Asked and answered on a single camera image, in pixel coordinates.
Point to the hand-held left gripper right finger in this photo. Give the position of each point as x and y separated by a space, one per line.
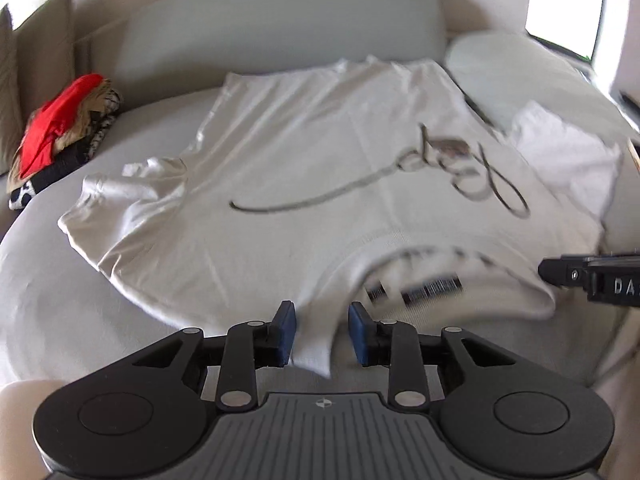
359 332

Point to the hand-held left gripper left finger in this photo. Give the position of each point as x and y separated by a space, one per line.
286 330

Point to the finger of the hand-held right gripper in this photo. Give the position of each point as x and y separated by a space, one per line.
565 272

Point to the white t-shirt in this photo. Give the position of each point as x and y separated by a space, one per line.
300 160

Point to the grey sofa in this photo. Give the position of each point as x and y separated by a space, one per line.
50 285

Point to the window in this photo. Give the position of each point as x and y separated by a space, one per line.
560 0

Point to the black white patterned garment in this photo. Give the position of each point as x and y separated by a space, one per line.
55 172

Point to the grey sofa back cushion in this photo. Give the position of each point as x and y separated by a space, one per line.
275 25

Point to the red garment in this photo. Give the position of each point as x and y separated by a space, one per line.
55 120

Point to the olive throw pillow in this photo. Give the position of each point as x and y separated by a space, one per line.
45 60

